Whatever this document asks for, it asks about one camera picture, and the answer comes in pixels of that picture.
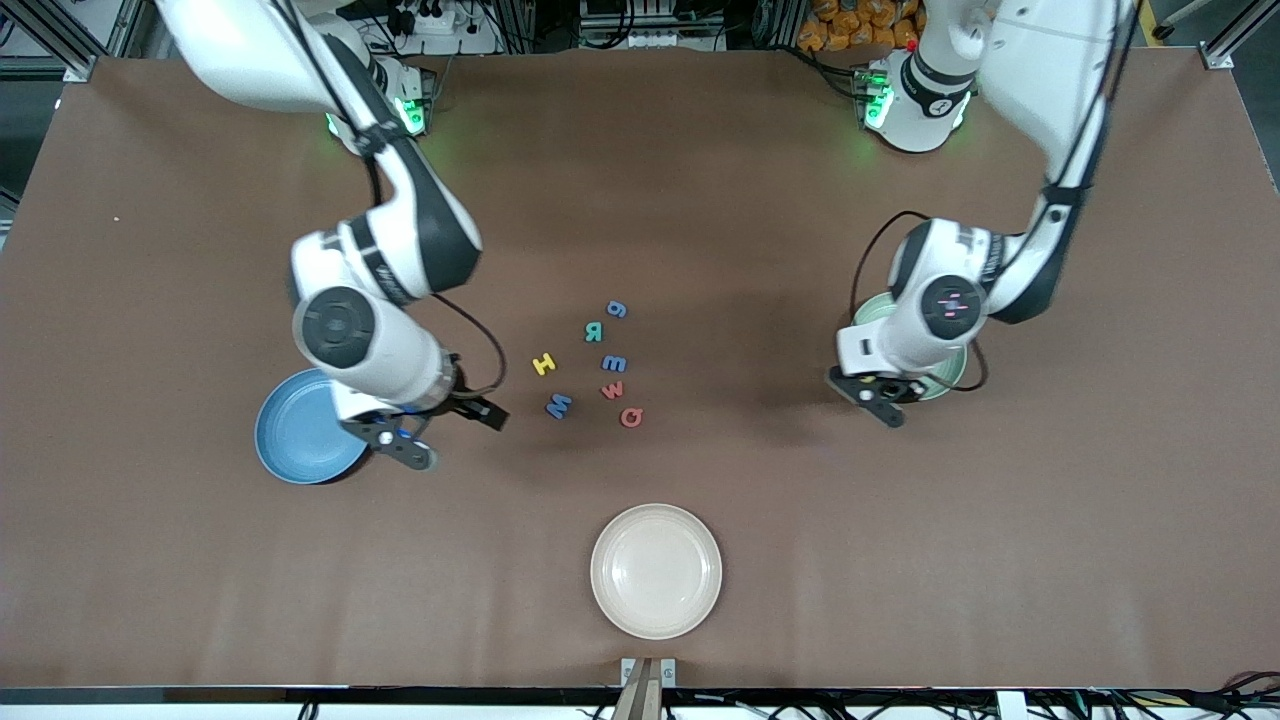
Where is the green plate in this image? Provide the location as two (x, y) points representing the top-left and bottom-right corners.
(850, 292), (969, 403)

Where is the blue plate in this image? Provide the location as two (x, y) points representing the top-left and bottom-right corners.
(254, 368), (373, 486)

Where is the cream plate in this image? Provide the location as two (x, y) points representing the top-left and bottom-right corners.
(590, 503), (723, 641)

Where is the orange packets pile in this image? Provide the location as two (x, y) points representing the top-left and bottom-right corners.
(797, 0), (926, 53)

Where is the dark equipment rack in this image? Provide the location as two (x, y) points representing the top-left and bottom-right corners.
(575, 0), (736, 51)

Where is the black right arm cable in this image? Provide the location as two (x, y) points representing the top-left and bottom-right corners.
(432, 292), (508, 401)

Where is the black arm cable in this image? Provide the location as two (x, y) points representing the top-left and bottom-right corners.
(850, 210), (991, 393)
(432, 292), (508, 401)

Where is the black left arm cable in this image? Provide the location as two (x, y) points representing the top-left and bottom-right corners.
(850, 210), (991, 393)

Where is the metal table edge bracket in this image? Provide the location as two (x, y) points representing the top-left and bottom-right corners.
(620, 657), (678, 720)

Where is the black floor cable bundle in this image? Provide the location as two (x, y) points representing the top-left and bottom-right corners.
(1030, 672), (1280, 720)

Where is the grey aluminium frame post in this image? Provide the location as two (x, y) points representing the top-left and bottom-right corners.
(1200, 0), (1280, 71)
(0, 0), (101, 83)

